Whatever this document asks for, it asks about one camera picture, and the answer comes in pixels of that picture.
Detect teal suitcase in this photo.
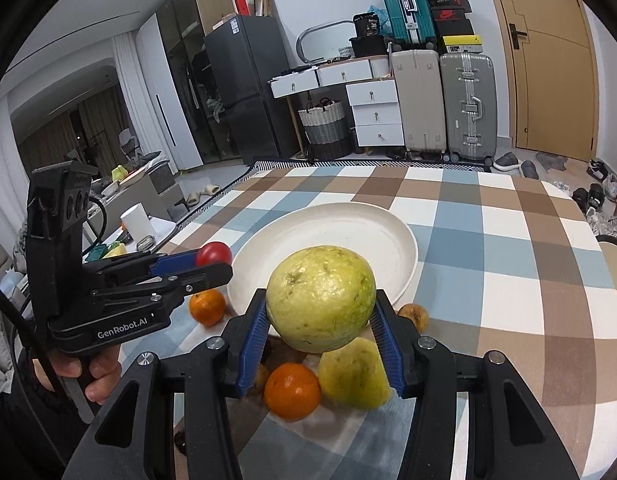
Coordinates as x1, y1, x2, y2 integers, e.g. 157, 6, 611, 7
383, 0, 437, 50

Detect woven laundry basket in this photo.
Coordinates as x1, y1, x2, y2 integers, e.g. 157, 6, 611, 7
298, 98, 353, 160

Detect person left hand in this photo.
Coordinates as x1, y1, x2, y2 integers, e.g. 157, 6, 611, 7
26, 344, 122, 410

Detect red tomato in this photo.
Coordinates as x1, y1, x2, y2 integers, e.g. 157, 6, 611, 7
196, 242, 232, 266

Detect black refrigerator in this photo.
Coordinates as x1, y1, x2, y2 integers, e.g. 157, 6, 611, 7
205, 15, 300, 165

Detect checkered tablecloth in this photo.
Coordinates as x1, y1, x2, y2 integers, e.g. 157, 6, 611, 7
165, 164, 617, 479

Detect grey slippers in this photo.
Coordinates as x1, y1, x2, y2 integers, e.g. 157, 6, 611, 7
493, 152, 540, 180

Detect silver grey suitcase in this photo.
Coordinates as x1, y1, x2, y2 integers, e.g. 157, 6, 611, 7
440, 52, 497, 167

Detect cream round plate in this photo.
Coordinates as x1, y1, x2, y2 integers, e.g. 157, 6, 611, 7
227, 202, 420, 315

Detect white drawer desk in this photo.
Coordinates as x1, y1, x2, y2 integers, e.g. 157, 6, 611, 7
269, 54, 405, 148

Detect beige suitcase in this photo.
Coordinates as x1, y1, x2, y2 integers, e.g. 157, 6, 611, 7
390, 50, 446, 154

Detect small orange tangerine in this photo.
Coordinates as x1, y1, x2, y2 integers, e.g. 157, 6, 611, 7
189, 289, 227, 327

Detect white wardrobe cabinet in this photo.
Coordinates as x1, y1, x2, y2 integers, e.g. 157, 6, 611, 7
135, 14, 203, 171

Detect stacked shoe boxes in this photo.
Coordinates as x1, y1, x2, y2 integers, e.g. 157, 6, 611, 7
428, 0, 483, 55

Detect white paper roll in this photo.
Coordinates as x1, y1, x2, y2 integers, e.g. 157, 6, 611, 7
121, 203, 156, 243

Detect yellow-green guava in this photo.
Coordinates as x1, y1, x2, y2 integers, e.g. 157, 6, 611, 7
266, 245, 377, 353
317, 337, 392, 411

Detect large orange tangerine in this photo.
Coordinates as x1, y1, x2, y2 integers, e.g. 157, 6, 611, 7
263, 363, 322, 422

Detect brown longan by plate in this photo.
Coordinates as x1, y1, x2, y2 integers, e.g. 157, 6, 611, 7
397, 304, 430, 334

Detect wooden door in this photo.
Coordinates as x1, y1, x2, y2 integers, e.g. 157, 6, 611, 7
493, 0, 599, 160

